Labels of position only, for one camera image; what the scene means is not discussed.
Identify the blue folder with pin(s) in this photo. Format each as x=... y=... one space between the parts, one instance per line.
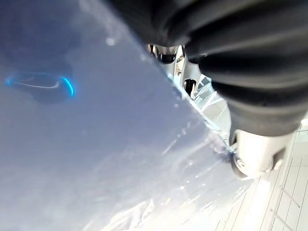
x=96 y=132

